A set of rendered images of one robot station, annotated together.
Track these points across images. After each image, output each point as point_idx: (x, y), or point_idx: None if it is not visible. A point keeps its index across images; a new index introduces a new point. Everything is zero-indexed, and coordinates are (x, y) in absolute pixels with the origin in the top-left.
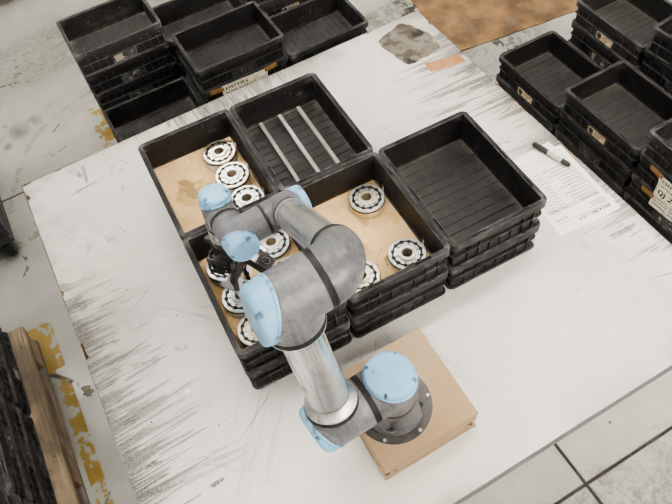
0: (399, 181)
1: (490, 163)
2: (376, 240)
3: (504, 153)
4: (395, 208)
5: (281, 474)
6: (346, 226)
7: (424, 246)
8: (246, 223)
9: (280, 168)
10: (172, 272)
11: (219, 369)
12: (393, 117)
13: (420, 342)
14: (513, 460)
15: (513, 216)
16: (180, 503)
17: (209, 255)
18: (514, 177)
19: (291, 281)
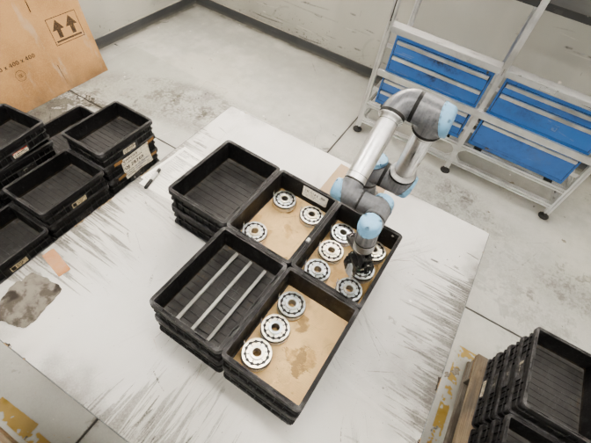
0: (246, 203)
1: (197, 179)
2: (279, 221)
3: (200, 162)
4: (249, 221)
5: (410, 236)
6: (381, 109)
7: (270, 199)
8: (375, 197)
9: (246, 303)
10: (351, 362)
11: (388, 290)
12: (136, 277)
13: (324, 189)
14: (342, 162)
15: (246, 149)
16: (454, 271)
17: (370, 266)
18: (212, 159)
19: (437, 98)
